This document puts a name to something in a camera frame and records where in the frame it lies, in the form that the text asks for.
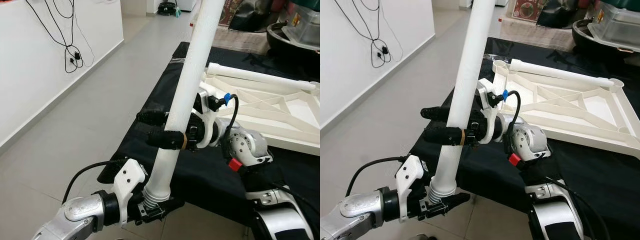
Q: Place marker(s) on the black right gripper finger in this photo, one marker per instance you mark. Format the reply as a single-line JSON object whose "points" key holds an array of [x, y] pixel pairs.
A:
{"points": [[152, 118], [434, 113], [442, 136], [165, 140]]}

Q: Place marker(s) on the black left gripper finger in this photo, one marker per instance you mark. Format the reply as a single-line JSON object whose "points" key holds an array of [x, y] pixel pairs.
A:
{"points": [[457, 200], [175, 204]]}

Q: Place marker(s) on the white plastic table leg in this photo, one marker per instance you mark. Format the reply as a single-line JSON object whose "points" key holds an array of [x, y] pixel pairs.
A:
{"points": [[260, 77], [560, 73], [467, 75], [191, 75]]}

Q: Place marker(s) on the black table cloth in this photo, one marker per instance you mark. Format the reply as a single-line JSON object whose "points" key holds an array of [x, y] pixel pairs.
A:
{"points": [[210, 170], [590, 175]]}

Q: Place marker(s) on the clear plastic wrapper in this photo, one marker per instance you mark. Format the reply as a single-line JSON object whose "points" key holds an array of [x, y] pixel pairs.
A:
{"points": [[177, 59], [492, 44]]}

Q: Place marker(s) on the beige cloth covered bench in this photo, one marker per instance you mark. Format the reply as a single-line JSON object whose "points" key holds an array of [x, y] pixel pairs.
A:
{"points": [[240, 42], [535, 35]]}

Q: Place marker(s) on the white plastic table top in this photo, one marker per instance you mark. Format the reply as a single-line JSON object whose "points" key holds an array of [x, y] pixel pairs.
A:
{"points": [[600, 107], [295, 107]]}

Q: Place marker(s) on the storage box with orange lid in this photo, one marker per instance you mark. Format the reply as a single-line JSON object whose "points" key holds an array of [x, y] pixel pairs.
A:
{"points": [[525, 9], [227, 12]]}

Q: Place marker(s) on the black wok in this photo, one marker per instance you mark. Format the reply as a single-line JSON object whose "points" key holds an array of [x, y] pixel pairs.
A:
{"points": [[582, 40], [280, 42]]}

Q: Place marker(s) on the black bag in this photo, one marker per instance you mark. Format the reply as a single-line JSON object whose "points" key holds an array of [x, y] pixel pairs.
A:
{"points": [[255, 17], [555, 15]]}

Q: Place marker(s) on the clear plastic storage box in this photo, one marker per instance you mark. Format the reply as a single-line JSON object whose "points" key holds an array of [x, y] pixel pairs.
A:
{"points": [[305, 30], [620, 25]]}

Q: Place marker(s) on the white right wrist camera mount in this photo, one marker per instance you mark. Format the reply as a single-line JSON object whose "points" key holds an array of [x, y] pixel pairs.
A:
{"points": [[201, 97], [484, 92]]}

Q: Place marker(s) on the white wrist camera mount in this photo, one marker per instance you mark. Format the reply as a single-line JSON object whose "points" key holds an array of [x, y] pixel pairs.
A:
{"points": [[127, 182], [410, 175], [201, 97], [484, 92]]}

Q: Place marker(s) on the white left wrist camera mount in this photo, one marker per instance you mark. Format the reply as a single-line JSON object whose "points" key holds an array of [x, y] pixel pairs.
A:
{"points": [[410, 175], [127, 182]]}

